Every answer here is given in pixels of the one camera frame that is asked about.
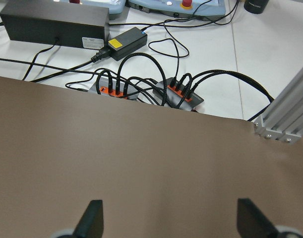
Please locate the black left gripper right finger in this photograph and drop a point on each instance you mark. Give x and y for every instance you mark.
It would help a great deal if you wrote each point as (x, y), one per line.
(251, 222)

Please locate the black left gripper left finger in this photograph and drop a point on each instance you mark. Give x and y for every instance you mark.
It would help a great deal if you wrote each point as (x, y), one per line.
(91, 223)

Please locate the small black power brick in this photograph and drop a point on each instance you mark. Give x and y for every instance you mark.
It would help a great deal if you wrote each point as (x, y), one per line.
(127, 42)

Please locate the black power adapter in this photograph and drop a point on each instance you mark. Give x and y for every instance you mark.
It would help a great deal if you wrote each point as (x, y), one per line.
(48, 21)

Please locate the dark thermos bottle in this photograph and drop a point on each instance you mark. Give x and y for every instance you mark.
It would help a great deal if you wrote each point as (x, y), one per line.
(255, 6)

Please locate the aluminium frame post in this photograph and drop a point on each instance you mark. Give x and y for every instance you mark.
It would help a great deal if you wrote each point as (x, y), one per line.
(283, 118)

